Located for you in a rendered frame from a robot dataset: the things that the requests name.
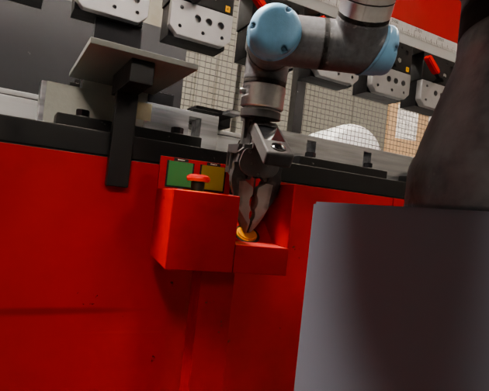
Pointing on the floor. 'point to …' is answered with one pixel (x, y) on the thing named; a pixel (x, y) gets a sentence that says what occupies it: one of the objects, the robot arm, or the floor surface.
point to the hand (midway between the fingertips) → (249, 226)
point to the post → (296, 103)
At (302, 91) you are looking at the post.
